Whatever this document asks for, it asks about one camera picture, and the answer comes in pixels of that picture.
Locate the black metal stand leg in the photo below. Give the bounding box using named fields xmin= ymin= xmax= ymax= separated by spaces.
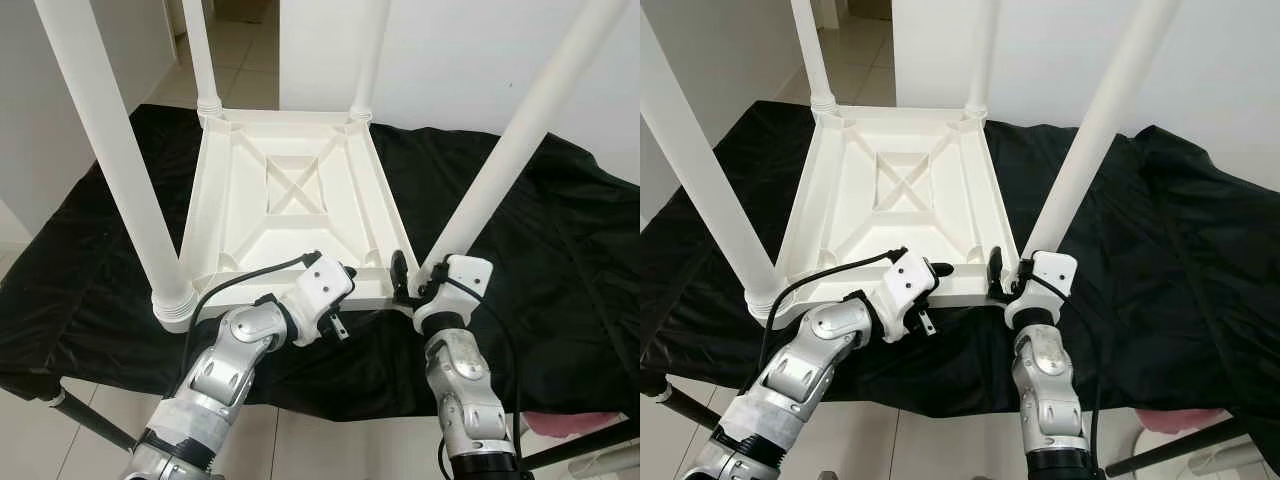
xmin=520 ymin=420 xmax=641 ymax=471
xmin=1105 ymin=415 xmax=1280 ymax=476
xmin=40 ymin=385 xmax=136 ymax=451
xmin=655 ymin=380 xmax=721 ymax=431

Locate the black cloth cover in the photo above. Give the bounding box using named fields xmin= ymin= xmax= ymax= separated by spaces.
xmin=640 ymin=98 xmax=1280 ymax=466
xmin=0 ymin=100 xmax=641 ymax=421

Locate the pink cloth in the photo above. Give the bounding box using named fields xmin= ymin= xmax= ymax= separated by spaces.
xmin=1135 ymin=408 xmax=1231 ymax=433
xmin=520 ymin=410 xmax=601 ymax=439

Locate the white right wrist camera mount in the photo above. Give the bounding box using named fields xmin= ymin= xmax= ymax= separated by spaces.
xmin=413 ymin=255 xmax=493 ymax=331
xmin=1005 ymin=250 xmax=1079 ymax=329

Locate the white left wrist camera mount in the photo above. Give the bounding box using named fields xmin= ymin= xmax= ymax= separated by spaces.
xmin=290 ymin=255 xmax=356 ymax=346
xmin=875 ymin=250 xmax=941 ymax=343

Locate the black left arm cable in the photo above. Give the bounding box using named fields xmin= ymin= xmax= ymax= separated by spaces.
xmin=180 ymin=252 xmax=323 ymax=371
xmin=755 ymin=247 xmax=909 ymax=371

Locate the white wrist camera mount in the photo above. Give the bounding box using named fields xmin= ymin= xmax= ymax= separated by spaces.
xmin=1005 ymin=250 xmax=1079 ymax=329
xmin=413 ymin=255 xmax=493 ymax=331
xmin=875 ymin=250 xmax=941 ymax=343
xmin=290 ymin=255 xmax=356 ymax=346

